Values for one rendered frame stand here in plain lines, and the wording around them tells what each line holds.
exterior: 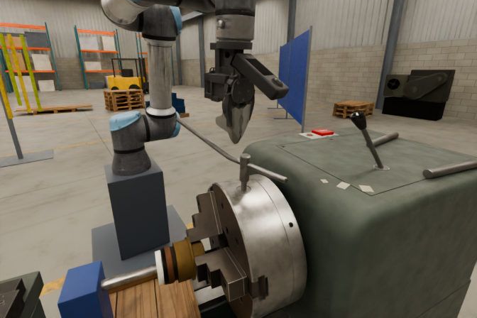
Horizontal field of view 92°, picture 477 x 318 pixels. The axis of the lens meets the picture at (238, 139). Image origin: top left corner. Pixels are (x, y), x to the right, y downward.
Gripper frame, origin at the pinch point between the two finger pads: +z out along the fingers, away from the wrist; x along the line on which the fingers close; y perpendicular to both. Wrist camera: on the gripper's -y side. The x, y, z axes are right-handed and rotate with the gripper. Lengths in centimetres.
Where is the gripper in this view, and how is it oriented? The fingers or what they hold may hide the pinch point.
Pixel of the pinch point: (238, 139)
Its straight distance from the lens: 51.3
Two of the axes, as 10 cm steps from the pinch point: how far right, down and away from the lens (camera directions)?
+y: -7.7, -2.7, 5.8
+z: -0.4, 9.3, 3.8
